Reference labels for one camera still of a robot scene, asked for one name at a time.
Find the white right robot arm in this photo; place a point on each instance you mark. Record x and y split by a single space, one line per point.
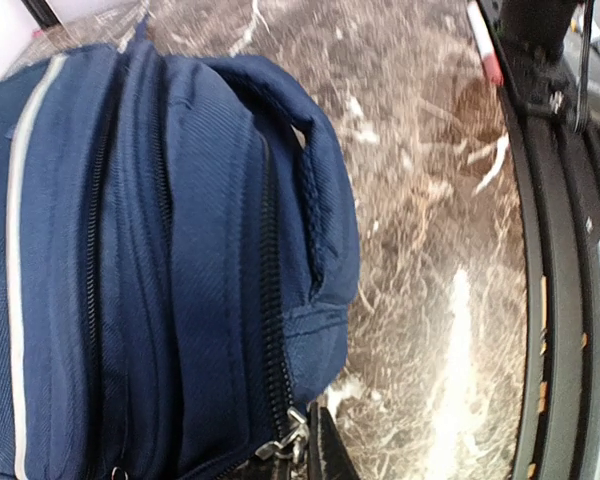
537 25

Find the navy blue student backpack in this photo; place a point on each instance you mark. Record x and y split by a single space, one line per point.
178 253

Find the black front table rail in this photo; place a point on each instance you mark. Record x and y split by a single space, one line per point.
552 112

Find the red white pen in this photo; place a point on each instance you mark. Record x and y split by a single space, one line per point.
484 44

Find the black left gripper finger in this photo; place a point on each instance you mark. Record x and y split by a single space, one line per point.
327 457

